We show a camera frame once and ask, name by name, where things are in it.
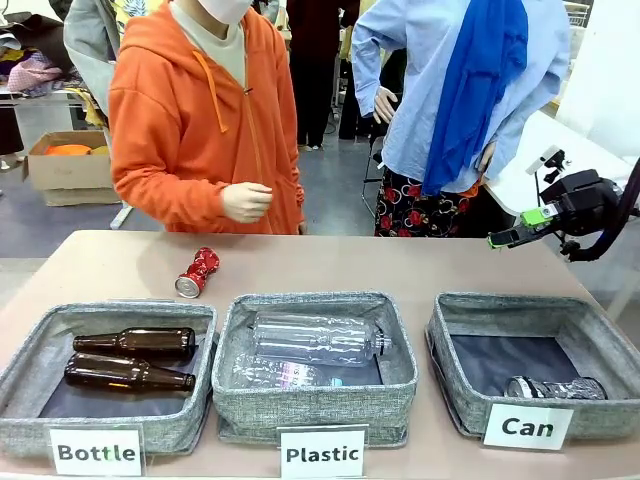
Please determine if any large clear plastic bottle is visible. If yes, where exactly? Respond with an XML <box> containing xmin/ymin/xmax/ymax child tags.
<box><xmin>251</xmin><ymin>312</ymin><xmax>395</xmax><ymax>369</ymax></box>

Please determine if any white Plastic label sign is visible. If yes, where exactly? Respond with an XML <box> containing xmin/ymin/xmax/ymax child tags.
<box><xmin>277</xmin><ymin>424</ymin><xmax>370</xmax><ymax>480</ymax></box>

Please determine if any white face mask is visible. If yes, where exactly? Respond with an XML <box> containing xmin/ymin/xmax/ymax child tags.
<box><xmin>196</xmin><ymin>0</ymin><xmax>251</xmax><ymax>24</ymax></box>

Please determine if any crushed clear plastic bottle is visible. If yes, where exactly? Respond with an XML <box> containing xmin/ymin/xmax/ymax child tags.
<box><xmin>230</xmin><ymin>353</ymin><xmax>351</xmax><ymax>390</ymax></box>

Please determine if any cardboard box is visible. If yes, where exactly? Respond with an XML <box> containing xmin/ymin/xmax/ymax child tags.
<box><xmin>22</xmin><ymin>130</ymin><xmax>121</xmax><ymax>207</ymax></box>

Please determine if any white Bottle label sign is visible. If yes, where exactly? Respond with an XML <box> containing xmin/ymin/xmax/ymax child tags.
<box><xmin>48</xmin><ymin>424</ymin><xmax>146</xmax><ymax>477</ymax></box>

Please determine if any pile of clothes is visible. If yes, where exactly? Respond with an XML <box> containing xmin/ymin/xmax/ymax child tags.
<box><xmin>0</xmin><ymin>14</ymin><xmax>84</xmax><ymax>97</ymax></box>

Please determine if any person right forearm orange sleeve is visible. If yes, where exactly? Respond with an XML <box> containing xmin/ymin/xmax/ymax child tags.
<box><xmin>110</xmin><ymin>164</ymin><xmax>230</xmax><ymax>226</ymax></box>

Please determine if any blue scarf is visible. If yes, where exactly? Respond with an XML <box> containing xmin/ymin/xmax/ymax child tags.
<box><xmin>421</xmin><ymin>0</ymin><xmax>530</xmax><ymax>197</ymax></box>

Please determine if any orange cloth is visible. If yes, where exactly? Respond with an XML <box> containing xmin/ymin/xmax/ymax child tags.
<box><xmin>44</xmin><ymin>143</ymin><xmax>94</xmax><ymax>157</ymax></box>

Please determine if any white side table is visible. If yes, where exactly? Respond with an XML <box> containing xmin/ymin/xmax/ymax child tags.
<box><xmin>482</xmin><ymin>109</ymin><xmax>640</xmax><ymax>217</ymax></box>

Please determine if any mannequin in light blue shirt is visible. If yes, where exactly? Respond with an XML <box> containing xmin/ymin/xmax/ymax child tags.
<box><xmin>351</xmin><ymin>0</ymin><xmax>571</xmax><ymax>194</ymax></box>

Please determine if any grey hooded garment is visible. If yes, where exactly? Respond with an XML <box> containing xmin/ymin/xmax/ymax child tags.
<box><xmin>63</xmin><ymin>0</ymin><xmax>126</xmax><ymax>119</ymax></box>

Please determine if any white Can label sign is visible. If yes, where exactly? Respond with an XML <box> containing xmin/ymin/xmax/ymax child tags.
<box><xmin>482</xmin><ymin>402</ymin><xmax>575</xmax><ymax>451</ymax></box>

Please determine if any grey fabric basket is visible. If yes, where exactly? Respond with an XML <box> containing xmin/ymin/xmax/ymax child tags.
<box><xmin>0</xmin><ymin>298</ymin><xmax>220</xmax><ymax>459</ymax></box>
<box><xmin>424</xmin><ymin>292</ymin><xmax>640</xmax><ymax>441</ymax></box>
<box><xmin>212</xmin><ymin>292</ymin><xmax>419</xmax><ymax>448</ymax></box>

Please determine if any brown glass bottle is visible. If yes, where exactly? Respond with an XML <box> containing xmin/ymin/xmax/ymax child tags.
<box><xmin>63</xmin><ymin>352</ymin><xmax>197</xmax><ymax>396</ymax></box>
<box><xmin>72</xmin><ymin>327</ymin><xmax>197</xmax><ymax>360</ymax></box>

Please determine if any crushed red soda can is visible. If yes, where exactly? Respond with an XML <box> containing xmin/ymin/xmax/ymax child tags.
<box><xmin>174</xmin><ymin>246</ymin><xmax>222</xmax><ymax>300</ymax></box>

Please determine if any black crushed can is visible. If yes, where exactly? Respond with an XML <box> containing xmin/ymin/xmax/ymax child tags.
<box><xmin>503</xmin><ymin>375</ymin><xmax>609</xmax><ymax>401</ymax></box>

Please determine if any black folding chair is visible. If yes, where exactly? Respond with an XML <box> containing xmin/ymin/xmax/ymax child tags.
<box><xmin>360</xmin><ymin>133</ymin><xmax>387</xmax><ymax>217</ymax></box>

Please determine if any person right hand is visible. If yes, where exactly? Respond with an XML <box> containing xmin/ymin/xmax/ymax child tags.
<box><xmin>219</xmin><ymin>182</ymin><xmax>274</xmax><ymax>224</ymax></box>

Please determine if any person in black clothes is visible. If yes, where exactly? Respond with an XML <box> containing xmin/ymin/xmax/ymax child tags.
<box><xmin>285</xmin><ymin>0</ymin><xmax>362</xmax><ymax>151</ymax></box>

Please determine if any black red floral skirt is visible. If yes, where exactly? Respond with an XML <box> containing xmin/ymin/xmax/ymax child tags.
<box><xmin>374</xmin><ymin>167</ymin><xmax>489</xmax><ymax>239</ymax></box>

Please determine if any person in orange hoodie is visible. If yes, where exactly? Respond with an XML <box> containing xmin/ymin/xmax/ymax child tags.
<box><xmin>108</xmin><ymin>0</ymin><xmax>306</xmax><ymax>235</ymax></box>

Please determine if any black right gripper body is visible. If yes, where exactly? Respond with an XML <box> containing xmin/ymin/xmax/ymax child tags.
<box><xmin>539</xmin><ymin>169</ymin><xmax>622</xmax><ymax>237</ymax></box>

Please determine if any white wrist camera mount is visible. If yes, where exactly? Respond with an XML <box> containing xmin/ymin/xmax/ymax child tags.
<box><xmin>525</xmin><ymin>144</ymin><xmax>572</xmax><ymax>184</ymax></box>

